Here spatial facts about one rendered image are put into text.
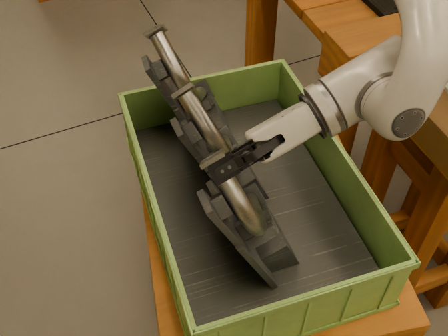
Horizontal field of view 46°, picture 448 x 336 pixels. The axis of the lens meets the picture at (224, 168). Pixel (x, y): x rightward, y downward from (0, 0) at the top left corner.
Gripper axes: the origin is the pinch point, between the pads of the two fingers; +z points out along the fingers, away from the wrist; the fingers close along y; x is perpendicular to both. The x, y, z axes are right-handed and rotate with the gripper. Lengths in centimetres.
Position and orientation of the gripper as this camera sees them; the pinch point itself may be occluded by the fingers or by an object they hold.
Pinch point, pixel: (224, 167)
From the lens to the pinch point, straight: 79.0
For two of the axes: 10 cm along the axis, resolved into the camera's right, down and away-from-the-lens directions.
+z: -8.6, 5.0, 0.8
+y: -0.1, 1.4, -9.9
